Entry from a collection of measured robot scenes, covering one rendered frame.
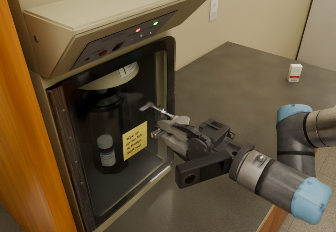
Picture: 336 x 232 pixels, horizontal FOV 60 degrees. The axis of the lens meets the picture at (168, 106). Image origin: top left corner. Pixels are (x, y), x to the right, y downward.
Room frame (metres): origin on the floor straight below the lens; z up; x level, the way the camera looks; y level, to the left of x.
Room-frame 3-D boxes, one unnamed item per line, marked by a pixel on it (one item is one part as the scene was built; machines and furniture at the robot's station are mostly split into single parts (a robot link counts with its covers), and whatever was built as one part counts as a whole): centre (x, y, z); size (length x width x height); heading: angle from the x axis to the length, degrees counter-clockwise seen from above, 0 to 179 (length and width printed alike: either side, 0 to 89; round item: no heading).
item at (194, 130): (0.47, -0.05, 1.22); 0.09 x 0.02 x 0.05; 50
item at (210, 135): (0.45, -0.11, 1.20); 0.12 x 0.09 x 0.08; 50
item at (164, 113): (0.54, 0.01, 1.20); 0.10 x 0.05 x 0.03; 139
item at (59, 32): (0.48, 0.05, 1.46); 0.32 x 0.11 x 0.10; 140
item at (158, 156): (0.51, 0.08, 1.19); 0.30 x 0.01 x 0.40; 139
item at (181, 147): (0.52, -0.02, 1.18); 0.09 x 0.06 x 0.03; 50
